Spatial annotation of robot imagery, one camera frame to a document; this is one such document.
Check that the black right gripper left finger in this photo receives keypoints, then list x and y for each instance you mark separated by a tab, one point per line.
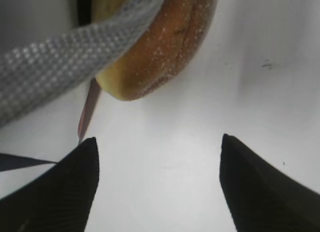
58	200

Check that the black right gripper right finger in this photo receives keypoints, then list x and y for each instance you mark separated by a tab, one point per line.
262	198

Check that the navy blue lunch bag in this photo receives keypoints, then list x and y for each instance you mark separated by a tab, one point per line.
48	47

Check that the orange yellow mango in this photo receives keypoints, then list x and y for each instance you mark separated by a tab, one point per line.
162	52

